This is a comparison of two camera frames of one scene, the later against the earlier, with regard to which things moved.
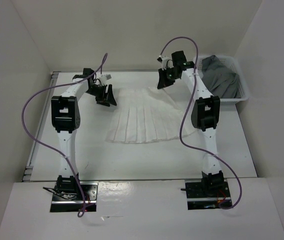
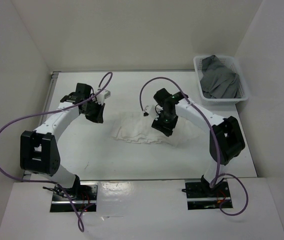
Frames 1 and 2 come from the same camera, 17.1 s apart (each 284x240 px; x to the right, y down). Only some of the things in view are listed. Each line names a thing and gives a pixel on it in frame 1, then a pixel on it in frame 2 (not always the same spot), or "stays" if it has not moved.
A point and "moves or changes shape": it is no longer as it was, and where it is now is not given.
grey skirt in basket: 221,81 stays
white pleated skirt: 143,115 moves or changes shape
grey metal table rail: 29,168 stays
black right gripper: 162,82 → 159,124
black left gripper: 111,99 → 98,117
